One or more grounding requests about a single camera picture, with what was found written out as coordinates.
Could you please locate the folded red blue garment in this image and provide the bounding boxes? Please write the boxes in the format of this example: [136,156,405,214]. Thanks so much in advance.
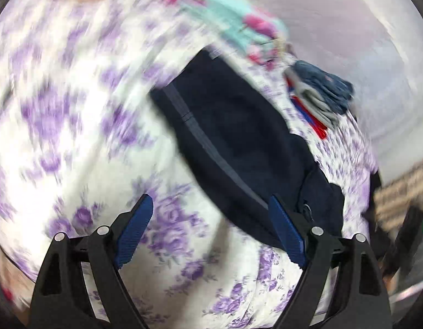
[284,76,327,140]

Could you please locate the folded blue jeans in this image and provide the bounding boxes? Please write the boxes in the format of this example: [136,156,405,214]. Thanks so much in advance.
[293,60,354,115]

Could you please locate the beige brick pattern curtain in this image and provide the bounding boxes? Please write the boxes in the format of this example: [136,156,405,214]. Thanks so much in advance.
[373,161,423,232]

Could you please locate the navy blue sweatpants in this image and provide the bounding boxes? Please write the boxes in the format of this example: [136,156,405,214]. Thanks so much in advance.
[150,50,344,247]

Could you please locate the folded floral teal quilt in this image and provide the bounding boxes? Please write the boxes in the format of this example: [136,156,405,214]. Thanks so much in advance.
[168,0,288,70]

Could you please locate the floral purple bed sheet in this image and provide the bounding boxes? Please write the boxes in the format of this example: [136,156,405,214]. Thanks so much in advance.
[0,0,376,328]

